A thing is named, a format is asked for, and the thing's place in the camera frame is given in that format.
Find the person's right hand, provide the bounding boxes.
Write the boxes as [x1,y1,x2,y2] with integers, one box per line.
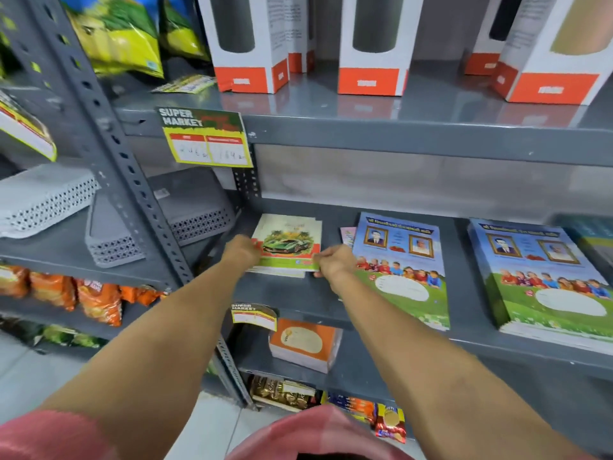
[313,243,358,286]

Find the person's left hand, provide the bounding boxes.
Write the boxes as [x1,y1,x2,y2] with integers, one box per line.
[222,234,262,273]

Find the green car cover notebook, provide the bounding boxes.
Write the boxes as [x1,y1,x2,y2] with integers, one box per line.
[248,213,323,279]

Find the person's left forearm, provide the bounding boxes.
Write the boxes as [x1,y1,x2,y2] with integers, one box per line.
[37,256,250,460]

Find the person's right forearm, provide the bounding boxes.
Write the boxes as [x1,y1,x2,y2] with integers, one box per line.
[330,275,597,460]

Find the small yellow green price tag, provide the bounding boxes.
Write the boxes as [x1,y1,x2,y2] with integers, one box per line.
[230,303,279,332]

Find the dark grey perforated basket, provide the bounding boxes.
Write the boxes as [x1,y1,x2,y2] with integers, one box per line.
[85,167,236,269]

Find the orange notebook stack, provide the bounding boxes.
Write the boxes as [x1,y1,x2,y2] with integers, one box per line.
[268,318,344,374]

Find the blue green portrait notebook stack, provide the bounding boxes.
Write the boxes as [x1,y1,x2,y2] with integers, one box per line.
[467,218,613,356]
[351,211,451,332]

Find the large yellow green price tag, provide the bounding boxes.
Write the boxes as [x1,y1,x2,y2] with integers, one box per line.
[155,106,254,168]

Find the golden chocolate box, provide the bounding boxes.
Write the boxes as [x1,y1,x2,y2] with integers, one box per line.
[248,375,320,412]

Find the orange blue snack packet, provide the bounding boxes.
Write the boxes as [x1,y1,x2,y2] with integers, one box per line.
[320,392,377,425]

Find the grey metal shelving rack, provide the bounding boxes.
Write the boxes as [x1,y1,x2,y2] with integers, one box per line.
[0,0,255,410]
[110,57,613,456]

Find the pink shirt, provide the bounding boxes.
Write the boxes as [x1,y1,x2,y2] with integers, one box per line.
[0,403,413,460]

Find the red snack packet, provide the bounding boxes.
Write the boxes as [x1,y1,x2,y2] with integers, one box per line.
[374,403,408,445]

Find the yellow price tag lying flat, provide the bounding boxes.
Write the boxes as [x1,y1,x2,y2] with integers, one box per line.
[150,73,217,95]

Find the green packets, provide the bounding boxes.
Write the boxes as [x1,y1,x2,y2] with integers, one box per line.
[42,325,104,350]

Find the light grey perforated basket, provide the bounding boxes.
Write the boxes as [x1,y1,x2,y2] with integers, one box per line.
[0,164,101,240]

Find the green yellow packet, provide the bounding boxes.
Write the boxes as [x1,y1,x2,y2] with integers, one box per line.
[159,0,212,63]
[57,0,165,80]

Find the yellow red shelf price tag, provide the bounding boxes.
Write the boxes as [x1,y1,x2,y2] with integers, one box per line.
[0,90,57,163]

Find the white orange beige bottle box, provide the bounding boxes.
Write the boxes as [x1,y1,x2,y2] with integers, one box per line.
[492,0,613,106]

